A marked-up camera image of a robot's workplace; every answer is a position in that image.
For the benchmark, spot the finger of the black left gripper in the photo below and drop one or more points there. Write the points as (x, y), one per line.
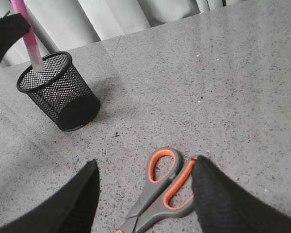
(12, 28)

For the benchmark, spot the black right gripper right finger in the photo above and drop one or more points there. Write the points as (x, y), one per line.
(222, 206)

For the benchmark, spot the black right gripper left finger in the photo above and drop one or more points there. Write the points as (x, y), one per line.
(70, 210)

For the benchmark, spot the pink marker pen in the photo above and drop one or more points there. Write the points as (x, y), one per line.
(29, 38)

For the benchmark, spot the grey orange scissors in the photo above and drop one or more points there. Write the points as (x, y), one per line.
(153, 205)

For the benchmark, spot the black mesh pen cup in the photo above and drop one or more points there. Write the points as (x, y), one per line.
(60, 92)

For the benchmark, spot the grey curtain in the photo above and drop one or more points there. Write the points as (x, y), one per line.
(68, 24)

